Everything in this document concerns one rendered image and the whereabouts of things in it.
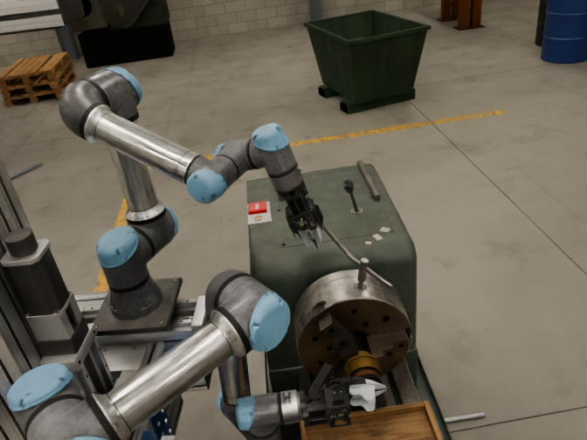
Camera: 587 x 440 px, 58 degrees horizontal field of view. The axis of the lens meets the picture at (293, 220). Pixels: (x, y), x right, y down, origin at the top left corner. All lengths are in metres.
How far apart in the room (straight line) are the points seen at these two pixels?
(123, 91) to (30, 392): 0.73
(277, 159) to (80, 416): 0.65
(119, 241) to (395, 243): 0.77
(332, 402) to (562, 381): 1.82
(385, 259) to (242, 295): 0.54
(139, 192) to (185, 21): 9.81
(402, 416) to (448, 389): 1.26
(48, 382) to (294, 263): 0.71
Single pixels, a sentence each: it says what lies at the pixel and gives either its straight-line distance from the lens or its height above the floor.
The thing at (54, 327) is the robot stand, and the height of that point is 1.34.
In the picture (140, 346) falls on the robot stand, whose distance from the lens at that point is 1.63.
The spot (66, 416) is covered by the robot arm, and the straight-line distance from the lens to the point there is 1.07.
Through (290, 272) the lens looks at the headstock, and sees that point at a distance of 1.49.
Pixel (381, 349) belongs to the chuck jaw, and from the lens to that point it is 1.42.
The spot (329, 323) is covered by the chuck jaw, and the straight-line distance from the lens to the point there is 1.36.
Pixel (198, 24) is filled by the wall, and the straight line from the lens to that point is 11.24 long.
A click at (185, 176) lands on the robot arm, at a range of 1.19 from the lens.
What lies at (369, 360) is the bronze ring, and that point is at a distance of 1.38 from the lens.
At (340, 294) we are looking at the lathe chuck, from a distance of 1.38.
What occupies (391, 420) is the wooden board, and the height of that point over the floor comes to 0.88.
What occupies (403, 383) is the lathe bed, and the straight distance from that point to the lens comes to 1.66.
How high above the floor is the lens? 2.11
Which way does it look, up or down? 31 degrees down
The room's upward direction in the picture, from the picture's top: 8 degrees counter-clockwise
